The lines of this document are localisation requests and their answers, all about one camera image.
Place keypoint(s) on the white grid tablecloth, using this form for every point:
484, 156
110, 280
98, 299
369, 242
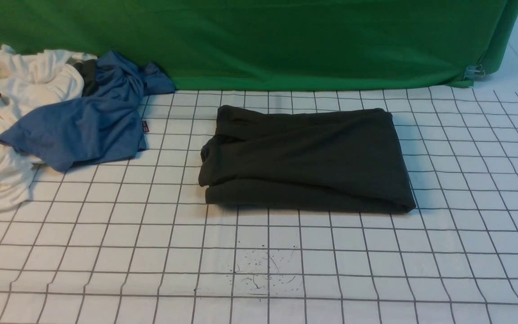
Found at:
133, 242

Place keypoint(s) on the metal binder clip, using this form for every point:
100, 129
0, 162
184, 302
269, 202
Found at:
473, 72

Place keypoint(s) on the blue crumpled shirt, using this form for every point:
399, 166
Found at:
103, 127

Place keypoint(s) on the dark gray long-sleeve top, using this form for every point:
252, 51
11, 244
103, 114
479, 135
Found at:
331, 162

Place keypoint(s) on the green backdrop cloth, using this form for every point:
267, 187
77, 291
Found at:
279, 45

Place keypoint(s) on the white crumpled garment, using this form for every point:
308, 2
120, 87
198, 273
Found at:
28, 82

